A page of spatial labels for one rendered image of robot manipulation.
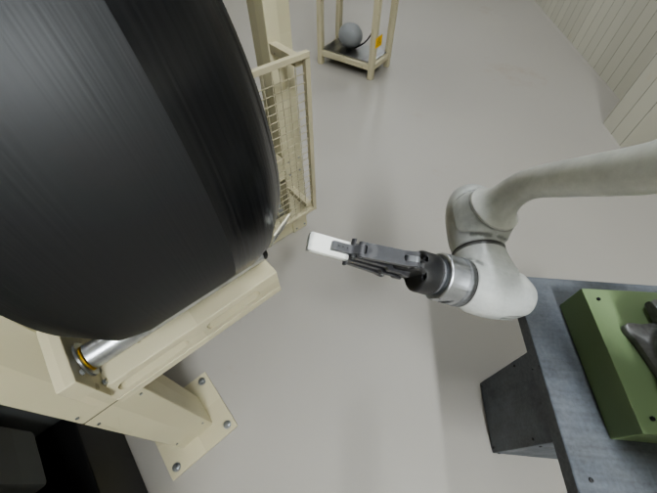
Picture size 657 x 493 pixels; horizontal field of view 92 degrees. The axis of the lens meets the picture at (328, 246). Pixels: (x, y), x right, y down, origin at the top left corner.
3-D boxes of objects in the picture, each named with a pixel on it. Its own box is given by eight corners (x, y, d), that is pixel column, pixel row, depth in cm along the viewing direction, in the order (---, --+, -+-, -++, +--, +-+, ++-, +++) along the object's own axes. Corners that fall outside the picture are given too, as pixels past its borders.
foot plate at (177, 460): (173, 480, 115) (171, 480, 113) (144, 418, 127) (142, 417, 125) (238, 425, 125) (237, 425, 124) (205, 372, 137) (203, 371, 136)
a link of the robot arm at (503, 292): (444, 318, 60) (436, 258, 67) (507, 333, 65) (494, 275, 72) (487, 298, 52) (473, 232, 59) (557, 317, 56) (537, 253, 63)
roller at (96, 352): (76, 346, 53) (94, 368, 54) (68, 354, 49) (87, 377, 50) (253, 239, 67) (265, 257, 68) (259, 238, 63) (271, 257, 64)
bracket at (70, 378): (96, 408, 52) (54, 395, 44) (37, 256, 70) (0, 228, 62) (116, 393, 53) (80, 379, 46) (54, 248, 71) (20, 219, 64)
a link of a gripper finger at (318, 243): (346, 260, 52) (348, 259, 52) (306, 249, 50) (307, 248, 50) (349, 243, 53) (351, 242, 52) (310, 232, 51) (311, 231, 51)
